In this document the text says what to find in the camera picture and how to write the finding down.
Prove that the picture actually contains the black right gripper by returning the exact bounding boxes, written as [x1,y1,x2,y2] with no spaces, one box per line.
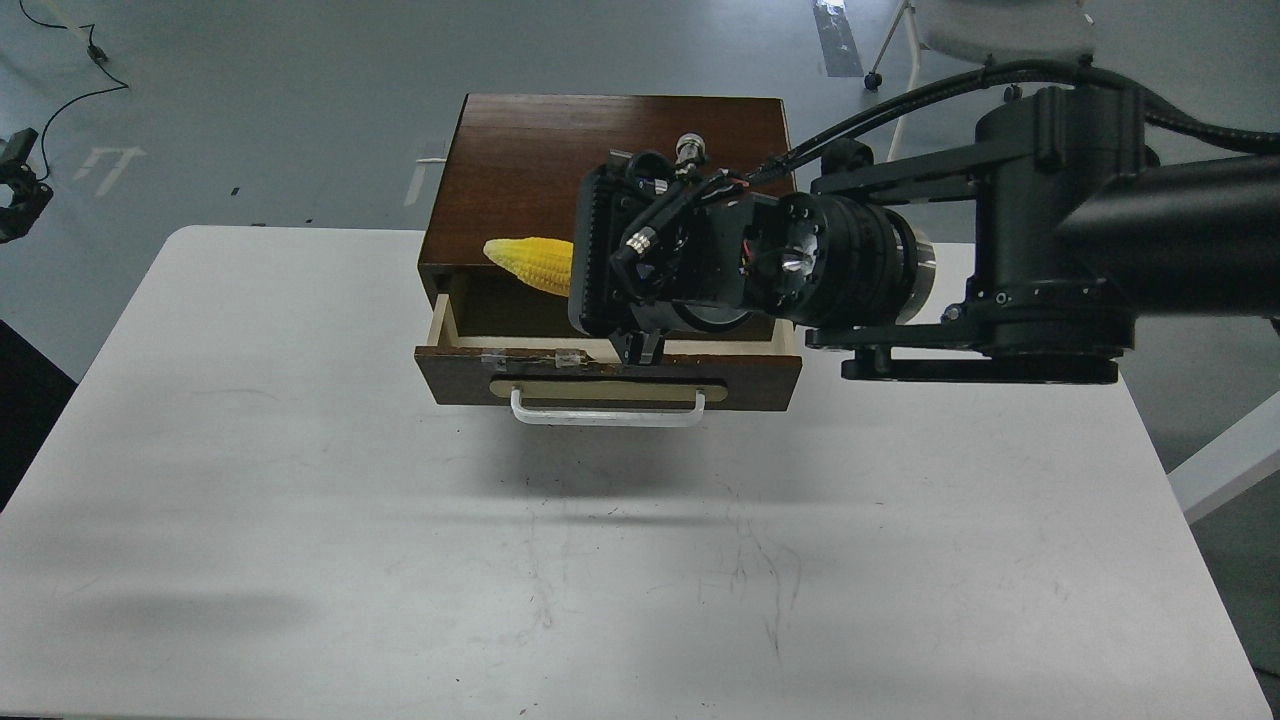
[568,133,799,366]

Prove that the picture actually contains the wooden drawer with white handle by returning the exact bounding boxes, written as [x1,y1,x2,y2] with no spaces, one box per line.
[415,273,803,413]

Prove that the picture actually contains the yellow corn cob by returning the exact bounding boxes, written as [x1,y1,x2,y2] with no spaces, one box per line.
[483,237,573,299]

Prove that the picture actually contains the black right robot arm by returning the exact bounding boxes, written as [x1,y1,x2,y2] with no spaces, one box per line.
[568,60,1279,386]

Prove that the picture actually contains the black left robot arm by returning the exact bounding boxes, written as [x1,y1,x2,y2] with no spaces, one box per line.
[1,128,54,243]

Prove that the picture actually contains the dark wooden drawer cabinet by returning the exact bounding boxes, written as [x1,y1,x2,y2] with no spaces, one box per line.
[419,94,788,340]

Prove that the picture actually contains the grey tape strip on floor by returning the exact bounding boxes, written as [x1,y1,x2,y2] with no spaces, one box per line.
[812,1,865,79]

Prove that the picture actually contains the grey office chair on wheels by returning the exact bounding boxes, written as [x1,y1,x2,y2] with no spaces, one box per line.
[865,0,1096,161]

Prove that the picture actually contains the black cable on floor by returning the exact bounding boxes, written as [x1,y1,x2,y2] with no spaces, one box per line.
[18,0,131,181]

